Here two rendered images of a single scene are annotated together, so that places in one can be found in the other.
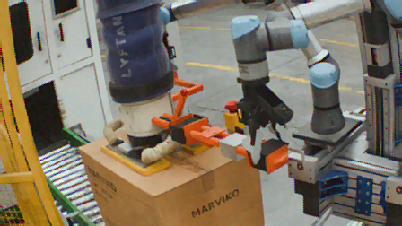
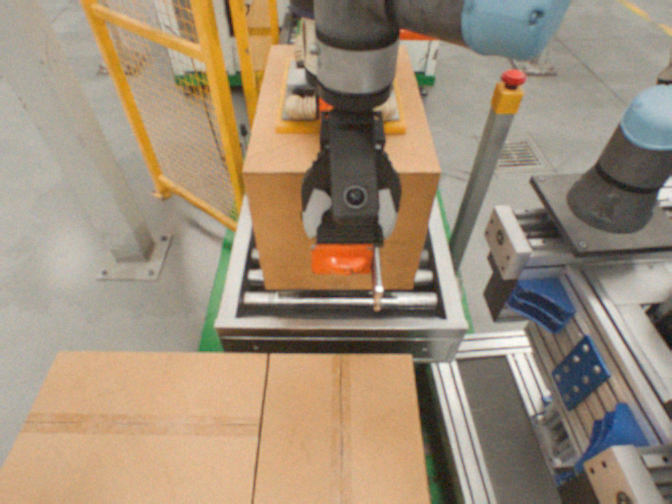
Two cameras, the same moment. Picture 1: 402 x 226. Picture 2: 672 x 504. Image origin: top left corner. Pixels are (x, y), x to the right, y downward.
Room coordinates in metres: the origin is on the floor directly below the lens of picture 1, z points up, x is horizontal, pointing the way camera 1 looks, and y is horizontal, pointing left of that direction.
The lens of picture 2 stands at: (0.90, -0.34, 1.61)
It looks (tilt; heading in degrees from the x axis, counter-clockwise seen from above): 49 degrees down; 33
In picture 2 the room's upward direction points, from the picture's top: straight up
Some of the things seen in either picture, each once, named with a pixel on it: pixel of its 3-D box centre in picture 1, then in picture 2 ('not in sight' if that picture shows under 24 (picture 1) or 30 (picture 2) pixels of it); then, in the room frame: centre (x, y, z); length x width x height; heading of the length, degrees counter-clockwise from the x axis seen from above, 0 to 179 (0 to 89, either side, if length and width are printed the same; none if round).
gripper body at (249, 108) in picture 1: (257, 99); (352, 130); (1.24, -0.14, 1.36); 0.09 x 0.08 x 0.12; 33
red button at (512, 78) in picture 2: (232, 107); (512, 80); (2.18, -0.14, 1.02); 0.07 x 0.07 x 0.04
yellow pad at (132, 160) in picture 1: (130, 152); (300, 86); (1.67, 0.26, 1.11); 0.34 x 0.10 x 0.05; 33
